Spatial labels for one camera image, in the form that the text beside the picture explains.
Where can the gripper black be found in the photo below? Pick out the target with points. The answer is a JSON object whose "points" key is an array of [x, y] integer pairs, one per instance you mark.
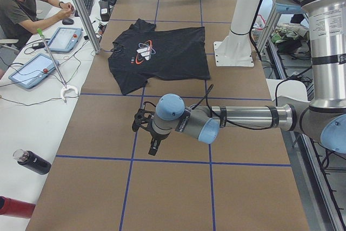
{"points": [[157, 136]]}

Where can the black printed t-shirt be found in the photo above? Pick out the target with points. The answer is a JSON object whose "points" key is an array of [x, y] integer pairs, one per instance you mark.
{"points": [[141, 52]]}

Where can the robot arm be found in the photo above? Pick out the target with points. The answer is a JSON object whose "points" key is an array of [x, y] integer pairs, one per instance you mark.
{"points": [[322, 118]]}

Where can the pile of clothes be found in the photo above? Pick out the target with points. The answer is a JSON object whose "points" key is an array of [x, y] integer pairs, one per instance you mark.
{"points": [[288, 37]]}

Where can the reacher grabber stick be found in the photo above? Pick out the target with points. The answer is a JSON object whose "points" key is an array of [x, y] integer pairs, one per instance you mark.
{"points": [[65, 87]]}

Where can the black water bottle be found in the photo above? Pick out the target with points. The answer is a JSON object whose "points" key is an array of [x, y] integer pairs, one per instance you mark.
{"points": [[32, 161]]}

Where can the far teach pendant tablet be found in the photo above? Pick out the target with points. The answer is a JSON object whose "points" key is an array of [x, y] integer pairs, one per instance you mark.
{"points": [[64, 39]]}

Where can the teach pendant tablet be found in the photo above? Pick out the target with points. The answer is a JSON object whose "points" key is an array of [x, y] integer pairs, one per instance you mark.
{"points": [[33, 72], [64, 39]]}

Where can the near teach pendant tablet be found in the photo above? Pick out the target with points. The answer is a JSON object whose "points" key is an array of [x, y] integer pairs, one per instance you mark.
{"points": [[33, 72]]}

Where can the black box with label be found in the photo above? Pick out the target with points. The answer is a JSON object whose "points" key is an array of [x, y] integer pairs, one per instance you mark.
{"points": [[104, 10]]}

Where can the white chair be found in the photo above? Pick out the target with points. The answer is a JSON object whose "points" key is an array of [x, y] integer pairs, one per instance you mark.
{"points": [[292, 89]]}

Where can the black computer mouse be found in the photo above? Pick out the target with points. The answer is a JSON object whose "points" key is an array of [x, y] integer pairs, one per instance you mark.
{"points": [[67, 21]]}

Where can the red bottle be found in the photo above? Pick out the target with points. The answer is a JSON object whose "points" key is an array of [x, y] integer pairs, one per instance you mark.
{"points": [[16, 208]]}

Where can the black keyboard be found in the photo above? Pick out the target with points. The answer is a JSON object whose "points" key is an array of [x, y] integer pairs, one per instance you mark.
{"points": [[87, 1]]}

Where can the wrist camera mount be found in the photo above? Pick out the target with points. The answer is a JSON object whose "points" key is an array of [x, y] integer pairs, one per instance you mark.
{"points": [[143, 119]]}

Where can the aluminium frame post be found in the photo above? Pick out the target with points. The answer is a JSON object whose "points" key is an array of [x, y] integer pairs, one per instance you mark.
{"points": [[87, 25]]}

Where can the white pedestal column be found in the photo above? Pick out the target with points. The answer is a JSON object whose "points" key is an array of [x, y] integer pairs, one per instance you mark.
{"points": [[245, 12]]}

